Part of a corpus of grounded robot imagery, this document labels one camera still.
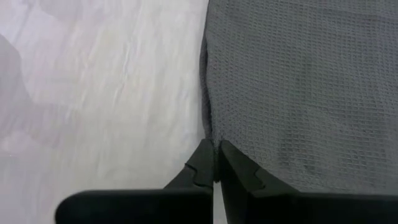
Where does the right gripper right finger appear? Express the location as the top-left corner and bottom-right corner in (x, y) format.
(218, 139), (398, 224)

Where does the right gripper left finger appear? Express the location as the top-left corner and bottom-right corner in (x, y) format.
(55, 139), (216, 224)

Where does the grey waffle weave towel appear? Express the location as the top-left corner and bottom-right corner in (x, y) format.
(198, 0), (398, 196)

